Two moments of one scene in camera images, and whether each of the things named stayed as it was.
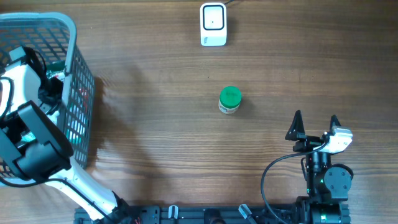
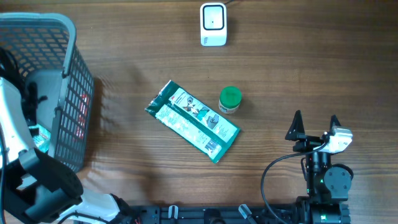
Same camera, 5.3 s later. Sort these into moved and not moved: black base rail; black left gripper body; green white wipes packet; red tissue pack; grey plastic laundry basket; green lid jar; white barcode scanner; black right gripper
Moved: black left gripper body; green white wipes packet; red tissue pack
Not moved: black base rail; green lid jar; white barcode scanner; grey plastic laundry basket; black right gripper
